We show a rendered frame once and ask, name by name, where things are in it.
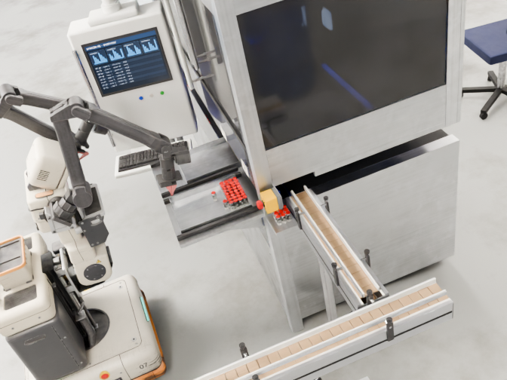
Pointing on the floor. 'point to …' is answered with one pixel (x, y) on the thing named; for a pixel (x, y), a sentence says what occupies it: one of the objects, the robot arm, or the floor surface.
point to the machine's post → (254, 145)
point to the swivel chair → (486, 45)
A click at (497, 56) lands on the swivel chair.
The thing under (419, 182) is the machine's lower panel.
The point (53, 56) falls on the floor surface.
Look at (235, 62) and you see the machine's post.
